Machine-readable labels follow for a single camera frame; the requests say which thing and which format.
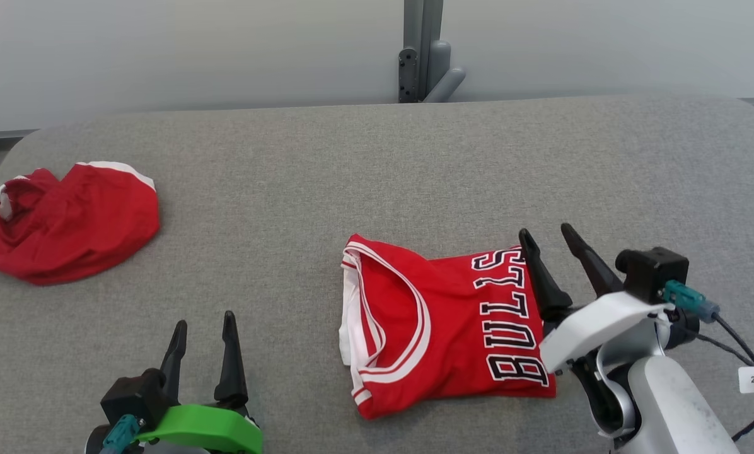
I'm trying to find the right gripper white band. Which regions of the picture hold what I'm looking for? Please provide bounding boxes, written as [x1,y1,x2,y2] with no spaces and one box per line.
[518,223,674,374]

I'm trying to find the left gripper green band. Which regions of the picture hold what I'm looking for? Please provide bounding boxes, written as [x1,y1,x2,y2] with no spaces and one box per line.
[134,310,264,454]

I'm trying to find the red basketball jersey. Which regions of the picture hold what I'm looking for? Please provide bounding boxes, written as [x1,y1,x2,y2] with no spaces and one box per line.
[339,233,557,420]

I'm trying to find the red white shorts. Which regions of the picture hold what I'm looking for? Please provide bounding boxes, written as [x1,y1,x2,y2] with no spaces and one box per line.
[0,161,161,286]

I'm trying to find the left camera cable teal plug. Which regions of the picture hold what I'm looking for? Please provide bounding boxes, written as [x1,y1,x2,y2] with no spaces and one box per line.
[100,414,139,454]

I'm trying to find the camera cable teal plug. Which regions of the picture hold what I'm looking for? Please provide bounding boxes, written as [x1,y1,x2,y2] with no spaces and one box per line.
[100,414,139,454]
[663,281,754,442]

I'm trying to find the right camera cable teal plug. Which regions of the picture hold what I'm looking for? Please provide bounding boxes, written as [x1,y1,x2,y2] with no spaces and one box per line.
[663,281,754,442]

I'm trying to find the grey metal frame bracket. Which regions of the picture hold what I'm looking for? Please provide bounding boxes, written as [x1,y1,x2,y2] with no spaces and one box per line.
[398,0,466,103]

